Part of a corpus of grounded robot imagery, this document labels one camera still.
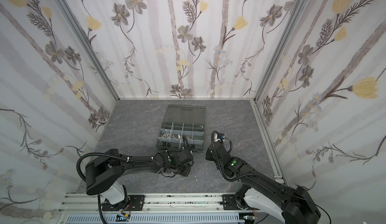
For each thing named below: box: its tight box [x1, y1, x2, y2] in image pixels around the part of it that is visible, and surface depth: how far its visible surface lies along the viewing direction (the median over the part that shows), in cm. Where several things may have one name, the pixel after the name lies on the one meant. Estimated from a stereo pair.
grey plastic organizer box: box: [156, 103, 206, 154], surface depth 101 cm
